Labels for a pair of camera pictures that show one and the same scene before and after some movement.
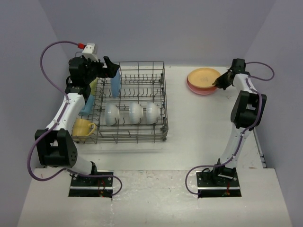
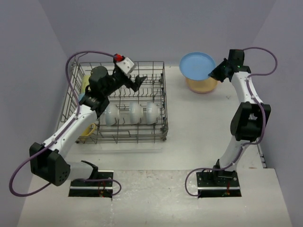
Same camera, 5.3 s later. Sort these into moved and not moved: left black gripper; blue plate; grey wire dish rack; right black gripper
Moved: blue plate; left black gripper; right black gripper
Not moved: grey wire dish rack
